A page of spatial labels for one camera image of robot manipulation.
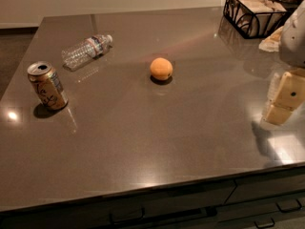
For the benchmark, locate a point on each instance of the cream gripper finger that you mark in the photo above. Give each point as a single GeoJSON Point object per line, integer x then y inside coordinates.
{"type": "Point", "coordinates": [289, 96]}
{"type": "Point", "coordinates": [273, 86]}

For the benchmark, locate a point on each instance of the clear plastic water bottle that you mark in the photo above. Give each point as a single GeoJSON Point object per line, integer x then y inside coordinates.
{"type": "Point", "coordinates": [86, 51]}

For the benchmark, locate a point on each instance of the crumpled white napkin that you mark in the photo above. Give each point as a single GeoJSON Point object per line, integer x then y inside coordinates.
{"type": "Point", "coordinates": [271, 43]}

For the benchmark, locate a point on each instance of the white napkins stack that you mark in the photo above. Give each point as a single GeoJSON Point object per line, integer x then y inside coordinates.
{"type": "Point", "coordinates": [256, 17]}

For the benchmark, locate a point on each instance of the orange fruit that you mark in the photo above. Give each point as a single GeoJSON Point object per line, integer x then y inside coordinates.
{"type": "Point", "coordinates": [161, 69]}

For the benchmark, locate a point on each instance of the gold soda can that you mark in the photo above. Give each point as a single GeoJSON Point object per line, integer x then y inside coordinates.
{"type": "Point", "coordinates": [47, 85]}

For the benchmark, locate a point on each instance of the black wire napkin basket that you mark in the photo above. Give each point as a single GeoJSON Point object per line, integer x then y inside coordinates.
{"type": "Point", "coordinates": [227, 12]}

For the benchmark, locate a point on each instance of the upper right drawer handle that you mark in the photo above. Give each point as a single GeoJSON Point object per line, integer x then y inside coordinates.
{"type": "Point", "coordinates": [289, 206]}

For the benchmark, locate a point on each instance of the drawer handle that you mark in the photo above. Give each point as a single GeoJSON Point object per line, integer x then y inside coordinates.
{"type": "Point", "coordinates": [264, 224]}
{"type": "Point", "coordinates": [127, 217]}
{"type": "Point", "coordinates": [289, 206]}

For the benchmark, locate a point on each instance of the lower right drawer handle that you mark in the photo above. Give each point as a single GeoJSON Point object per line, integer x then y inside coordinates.
{"type": "Point", "coordinates": [264, 224]}

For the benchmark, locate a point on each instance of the left drawer handle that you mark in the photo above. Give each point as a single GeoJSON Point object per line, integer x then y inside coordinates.
{"type": "Point", "coordinates": [127, 217]}

